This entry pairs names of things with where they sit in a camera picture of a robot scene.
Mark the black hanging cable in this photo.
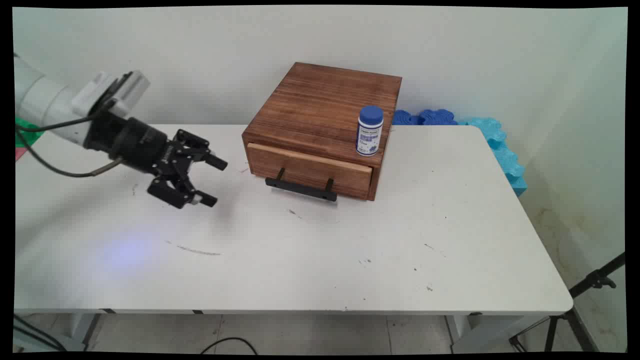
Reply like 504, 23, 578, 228
14, 314, 67, 352

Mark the green flat object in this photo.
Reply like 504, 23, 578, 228
15, 117, 44, 148

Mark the light blue foam mat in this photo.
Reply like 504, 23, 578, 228
457, 117, 529, 197

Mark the brown wooden drawer cabinet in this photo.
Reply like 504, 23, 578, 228
242, 62, 403, 202

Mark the white bottle with blue cap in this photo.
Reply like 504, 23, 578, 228
356, 105, 384, 157

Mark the white grey wrist camera box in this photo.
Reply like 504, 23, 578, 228
72, 70, 151, 119

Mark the wooden drawer with black handle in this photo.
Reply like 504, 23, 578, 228
246, 142, 374, 203

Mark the grey floor base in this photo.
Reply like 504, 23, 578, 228
14, 330, 86, 353

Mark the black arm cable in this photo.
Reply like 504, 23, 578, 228
16, 116, 124, 179

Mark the black floor cable loop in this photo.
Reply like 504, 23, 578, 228
200, 337, 259, 355

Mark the black tripod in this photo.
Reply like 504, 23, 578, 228
509, 252, 626, 353

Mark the white table leg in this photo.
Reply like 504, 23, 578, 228
445, 314, 548, 354
69, 313, 107, 352

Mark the dark blue foam mat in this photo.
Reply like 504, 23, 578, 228
392, 110, 421, 126
419, 108, 459, 126

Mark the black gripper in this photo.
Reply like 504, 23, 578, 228
84, 110, 229, 210

